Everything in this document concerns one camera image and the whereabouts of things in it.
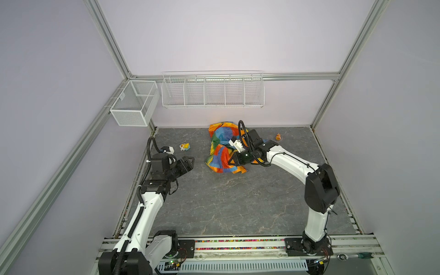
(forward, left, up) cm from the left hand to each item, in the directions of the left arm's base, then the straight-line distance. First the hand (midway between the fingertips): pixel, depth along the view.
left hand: (189, 163), depth 80 cm
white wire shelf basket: (+50, -12, +5) cm, 52 cm away
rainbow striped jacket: (+8, -16, -3) cm, 18 cm away
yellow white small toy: (+22, +7, -15) cm, 28 cm away
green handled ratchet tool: (-40, -63, -16) cm, 77 cm away
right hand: (+2, -19, -5) cm, 20 cm away
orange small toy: (+27, -54, -17) cm, 63 cm away
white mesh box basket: (+36, +34, +6) cm, 50 cm away
